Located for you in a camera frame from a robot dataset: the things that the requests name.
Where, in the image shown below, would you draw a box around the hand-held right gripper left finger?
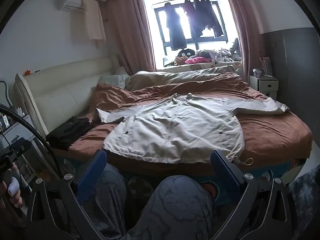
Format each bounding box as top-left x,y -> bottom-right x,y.
25,149 -> 108,240

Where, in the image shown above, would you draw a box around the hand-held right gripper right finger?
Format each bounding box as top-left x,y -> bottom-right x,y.
210,149 -> 298,240

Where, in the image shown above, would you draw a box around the beige jacket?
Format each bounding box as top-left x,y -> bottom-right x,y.
96,93 -> 290,165

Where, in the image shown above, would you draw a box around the black folded clothes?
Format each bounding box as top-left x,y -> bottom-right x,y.
46,116 -> 97,152

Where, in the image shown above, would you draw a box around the pile of clothes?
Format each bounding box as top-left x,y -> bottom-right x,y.
196,47 -> 242,63

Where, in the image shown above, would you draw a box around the person's left hand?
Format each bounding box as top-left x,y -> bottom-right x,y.
0,166 -> 24,209

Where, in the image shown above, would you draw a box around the person's left leg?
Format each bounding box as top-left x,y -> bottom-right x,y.
80,164 -> 128,240

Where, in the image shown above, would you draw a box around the blue printed bed sheet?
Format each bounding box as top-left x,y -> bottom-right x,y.
64,155 -> 312,205

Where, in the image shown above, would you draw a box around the brown blanket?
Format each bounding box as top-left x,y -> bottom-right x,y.
51,72 -> 313,175

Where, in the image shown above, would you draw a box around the cream padded headboard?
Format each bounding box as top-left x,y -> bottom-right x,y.
14,55 -> 119,137

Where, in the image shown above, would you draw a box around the white nightstand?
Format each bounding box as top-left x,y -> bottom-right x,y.
249,75 -> 279,100

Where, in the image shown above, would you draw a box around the light pillow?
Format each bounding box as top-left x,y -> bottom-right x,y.
100,66 -> 132,89

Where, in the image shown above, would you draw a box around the beige duvet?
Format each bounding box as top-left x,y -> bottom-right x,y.
125,65 -> 243,92

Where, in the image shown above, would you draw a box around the white rack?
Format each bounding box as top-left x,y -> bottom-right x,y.
260,56 -> 274,78

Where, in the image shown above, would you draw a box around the pink plush toy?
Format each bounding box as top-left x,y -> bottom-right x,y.
185,57 -> 212,65

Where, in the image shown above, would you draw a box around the black plush toy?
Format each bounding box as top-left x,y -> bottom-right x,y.
177,49 -> 197,58

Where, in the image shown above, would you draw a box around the beige hanging cloth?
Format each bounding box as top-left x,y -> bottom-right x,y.
82,0 -> 107,40

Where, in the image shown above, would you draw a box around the long dark hanging coat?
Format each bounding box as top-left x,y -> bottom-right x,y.
164,2 -> 187,51

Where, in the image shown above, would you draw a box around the white air conditioner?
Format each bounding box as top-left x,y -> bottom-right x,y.
59,0 -> 85,12

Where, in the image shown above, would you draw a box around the dark hanging garments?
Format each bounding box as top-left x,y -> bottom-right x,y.
184,0 -> 224,38

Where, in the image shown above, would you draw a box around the black cable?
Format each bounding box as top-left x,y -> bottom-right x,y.
0,104 -> 63,180

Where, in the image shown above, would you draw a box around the clothes rail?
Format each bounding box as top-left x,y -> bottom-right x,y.
152,0 -> 218,6

